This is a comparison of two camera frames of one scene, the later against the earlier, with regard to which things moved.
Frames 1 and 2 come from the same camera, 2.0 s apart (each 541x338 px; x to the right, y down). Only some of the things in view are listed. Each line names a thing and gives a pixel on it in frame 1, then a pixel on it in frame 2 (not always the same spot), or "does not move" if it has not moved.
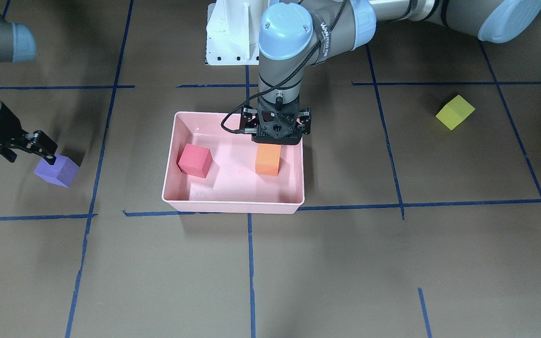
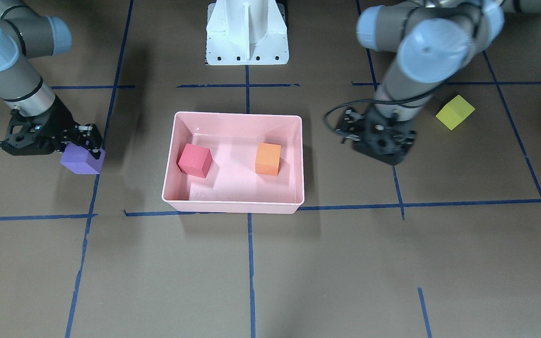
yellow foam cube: x=455 y=112 does not move
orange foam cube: x=267 y=159 does not move
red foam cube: x=195 y=160 does not move
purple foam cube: x=61 y=173 → x=81 y=161
